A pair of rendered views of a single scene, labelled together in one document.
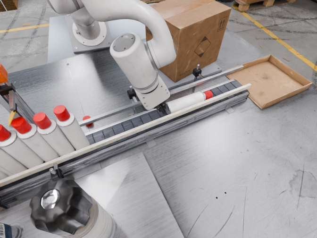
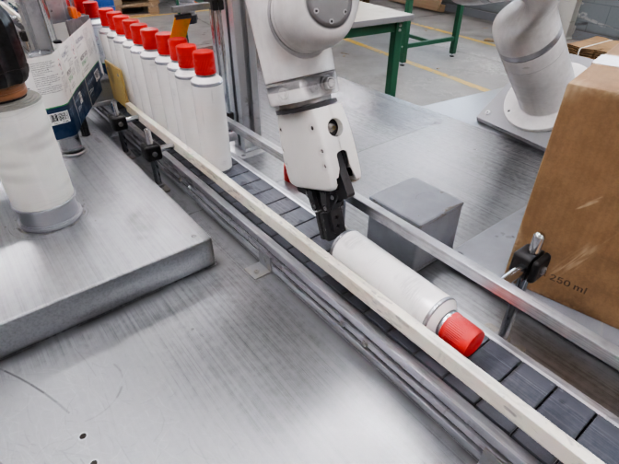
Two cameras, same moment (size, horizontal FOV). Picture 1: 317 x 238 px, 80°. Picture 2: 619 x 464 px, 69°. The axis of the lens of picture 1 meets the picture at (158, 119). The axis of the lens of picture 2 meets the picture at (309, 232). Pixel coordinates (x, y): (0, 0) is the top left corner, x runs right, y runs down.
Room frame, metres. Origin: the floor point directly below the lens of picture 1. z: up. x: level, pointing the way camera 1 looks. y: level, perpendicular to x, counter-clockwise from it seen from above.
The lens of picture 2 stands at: (0.35, -0.48, 1.27)
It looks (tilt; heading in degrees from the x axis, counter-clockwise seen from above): 36 degrees down; 78
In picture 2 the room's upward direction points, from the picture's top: straight up
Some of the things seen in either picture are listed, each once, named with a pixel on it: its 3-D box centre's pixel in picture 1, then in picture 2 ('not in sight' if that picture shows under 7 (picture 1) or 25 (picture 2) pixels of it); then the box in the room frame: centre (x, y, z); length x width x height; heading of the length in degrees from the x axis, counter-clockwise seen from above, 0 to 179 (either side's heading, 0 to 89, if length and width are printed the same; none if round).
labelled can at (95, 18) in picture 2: not in sight; (100, 46); (0.08, 0.79, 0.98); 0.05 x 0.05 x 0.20
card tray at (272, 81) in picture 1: (266, 79); not in sight; (0.74, -0.54, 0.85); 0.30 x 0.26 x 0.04; 116
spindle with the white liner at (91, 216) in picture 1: (82, 218); (14, 124); (0.08, 0.16, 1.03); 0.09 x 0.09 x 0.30
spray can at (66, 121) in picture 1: (72, 130); (211, 114); (0.34, 0.27, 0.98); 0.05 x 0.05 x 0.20
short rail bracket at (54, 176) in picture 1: (59, 176); (153, 158); (0.22, 0.31, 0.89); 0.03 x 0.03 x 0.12; 26
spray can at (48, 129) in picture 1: (55, 137); (194, 106); (0.31, 0.32, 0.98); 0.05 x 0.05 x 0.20
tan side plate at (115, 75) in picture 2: not in sight; (116, 85); (0.13, 0.61, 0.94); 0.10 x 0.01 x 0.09; 116
